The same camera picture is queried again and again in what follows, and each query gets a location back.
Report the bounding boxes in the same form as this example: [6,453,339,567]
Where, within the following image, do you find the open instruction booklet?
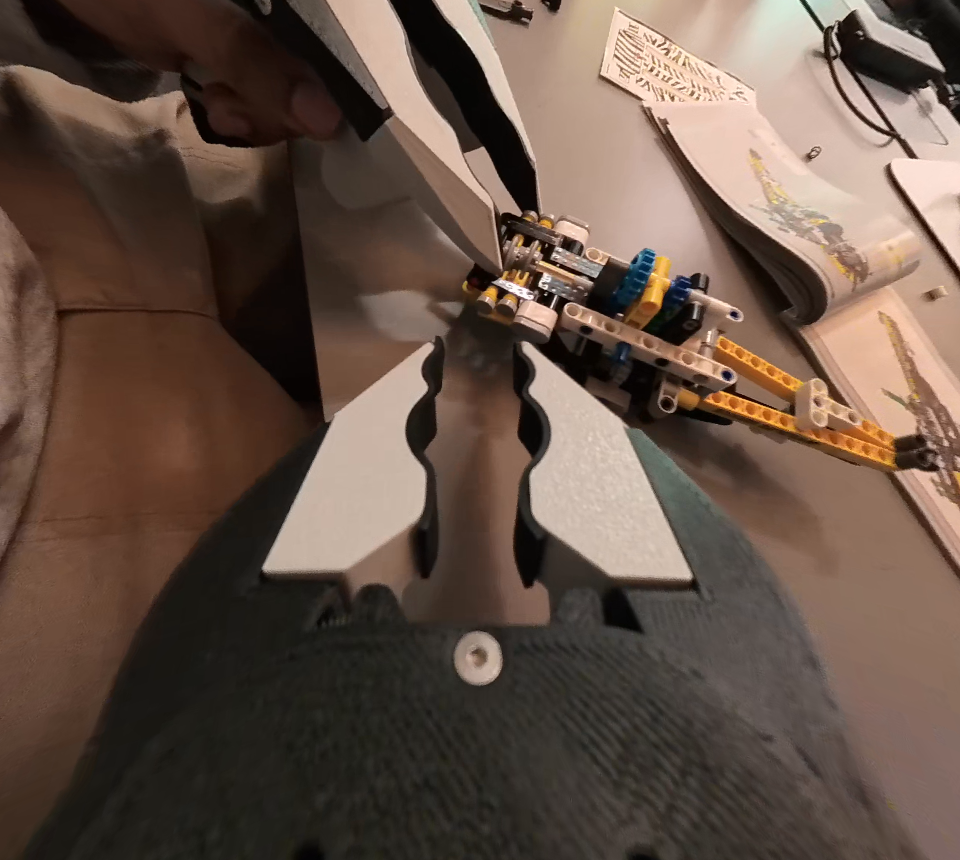
[642,98,960,570]

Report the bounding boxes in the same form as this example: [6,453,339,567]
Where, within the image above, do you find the white rounded board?
[888,158,960,255]

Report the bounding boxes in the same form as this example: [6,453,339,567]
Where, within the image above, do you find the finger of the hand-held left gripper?
[297,0,504,276]
[388,0,543,216]

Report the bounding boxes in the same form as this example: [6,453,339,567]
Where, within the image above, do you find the black cable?
[820,23,910,149]

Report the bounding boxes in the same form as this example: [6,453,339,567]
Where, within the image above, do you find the yellow black lego model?
[461,207,940,475]

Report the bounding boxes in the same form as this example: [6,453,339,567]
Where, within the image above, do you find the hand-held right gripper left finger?
[261,339,450,587]

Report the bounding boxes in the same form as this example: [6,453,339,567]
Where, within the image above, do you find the printed sticker sheet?
[599,7,756,105]

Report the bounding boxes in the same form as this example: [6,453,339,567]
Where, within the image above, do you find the black power adapter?
[832,10,947,90]

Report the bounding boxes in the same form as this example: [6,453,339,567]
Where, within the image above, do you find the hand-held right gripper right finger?
[513,341,696,589]

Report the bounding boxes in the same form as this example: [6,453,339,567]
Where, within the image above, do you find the person's left hand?
[148,11,348,148]

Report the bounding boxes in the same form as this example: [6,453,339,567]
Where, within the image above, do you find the grey cloth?
[0,206,63,562]

